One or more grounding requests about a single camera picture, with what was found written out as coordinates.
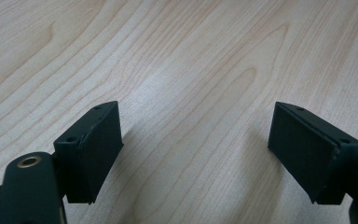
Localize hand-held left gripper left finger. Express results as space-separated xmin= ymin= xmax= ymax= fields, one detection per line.
xmin=52 ymin=100 xmax=125 ymax=205

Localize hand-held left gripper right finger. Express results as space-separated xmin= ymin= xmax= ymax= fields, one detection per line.
xmin=267 ymin=101 xmax=358 ymax=206

